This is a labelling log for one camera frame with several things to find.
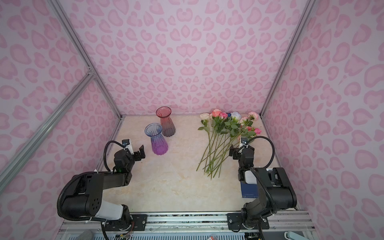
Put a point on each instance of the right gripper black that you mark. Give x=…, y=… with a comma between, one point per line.
x=240, y=151

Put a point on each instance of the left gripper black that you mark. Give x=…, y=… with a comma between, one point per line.
x=135, y=155

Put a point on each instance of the purple blue glass vase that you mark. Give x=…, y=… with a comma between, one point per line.
x=158, y=142

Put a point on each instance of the hot pink rose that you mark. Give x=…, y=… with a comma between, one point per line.
x=233, y=139

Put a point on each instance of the magenta pink rose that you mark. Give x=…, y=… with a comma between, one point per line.
x=223, y=115

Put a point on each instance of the pink white rose with bud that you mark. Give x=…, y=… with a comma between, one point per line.
x=249, y=120

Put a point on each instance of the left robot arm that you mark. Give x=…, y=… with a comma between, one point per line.
x=81, y=199

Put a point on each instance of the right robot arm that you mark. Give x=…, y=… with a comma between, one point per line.
x=274, y=192

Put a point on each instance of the red grey glass vase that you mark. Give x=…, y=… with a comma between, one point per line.
x=168, y=127

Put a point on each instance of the coral pink rose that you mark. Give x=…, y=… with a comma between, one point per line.
x=216, y=113

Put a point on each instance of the blue booklet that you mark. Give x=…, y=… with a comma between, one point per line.
x=249, y=190

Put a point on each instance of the cream rose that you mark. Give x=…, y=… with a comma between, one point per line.
x=205, y=120

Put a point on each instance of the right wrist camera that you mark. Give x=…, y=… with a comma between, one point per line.
x=244, y=142

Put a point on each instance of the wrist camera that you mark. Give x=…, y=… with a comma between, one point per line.
x=128, y=146
x=244, y=142

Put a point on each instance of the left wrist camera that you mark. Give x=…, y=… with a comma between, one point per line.
x=128, y=146

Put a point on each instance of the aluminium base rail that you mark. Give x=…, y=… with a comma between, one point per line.
x=285, y=225

